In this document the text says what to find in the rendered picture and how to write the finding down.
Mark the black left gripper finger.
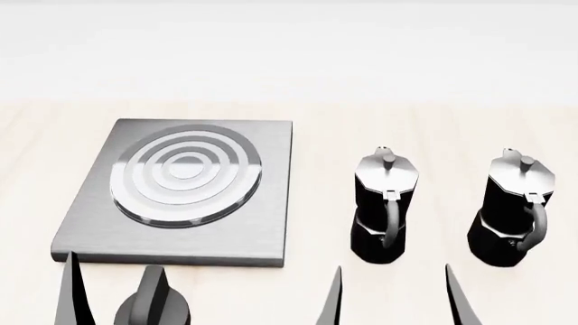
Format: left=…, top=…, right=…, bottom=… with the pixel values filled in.
left=53, top=250, right=98, bottom=325

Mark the grey metal stove base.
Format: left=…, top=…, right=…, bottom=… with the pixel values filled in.
left=51, top=117, right=296, bottom=269

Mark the black moka pot silver lid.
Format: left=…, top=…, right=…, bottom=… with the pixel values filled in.
left=466, top=146, right=557, bottom=269
left=350, top=145, right=422, bottom=264

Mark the round silver ringed burner plate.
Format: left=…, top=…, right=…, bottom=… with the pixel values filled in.
left=109, top=125, right=264, bottom=229

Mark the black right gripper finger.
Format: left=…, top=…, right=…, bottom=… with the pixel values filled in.
left=314, top=265, right=344, bottom=325
left=444, top=263, right=485, bottom=325

